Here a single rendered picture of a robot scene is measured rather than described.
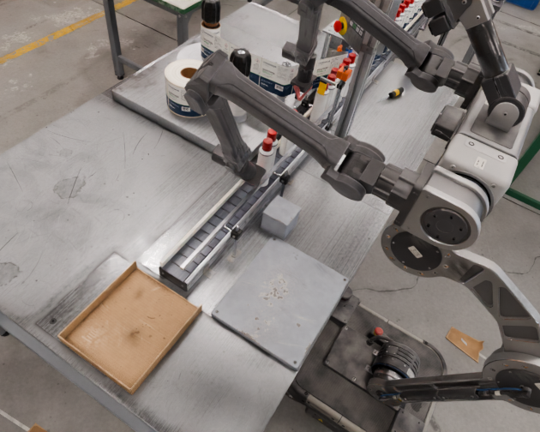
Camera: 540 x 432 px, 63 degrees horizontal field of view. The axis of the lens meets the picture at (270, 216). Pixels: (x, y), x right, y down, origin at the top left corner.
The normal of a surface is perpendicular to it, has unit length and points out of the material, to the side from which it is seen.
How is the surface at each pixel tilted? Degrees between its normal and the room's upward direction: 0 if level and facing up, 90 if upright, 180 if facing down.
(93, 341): 0
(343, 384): 0
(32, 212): 0
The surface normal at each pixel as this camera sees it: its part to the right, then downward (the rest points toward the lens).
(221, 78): 0.16, -0.13
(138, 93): 0.12, -0.62
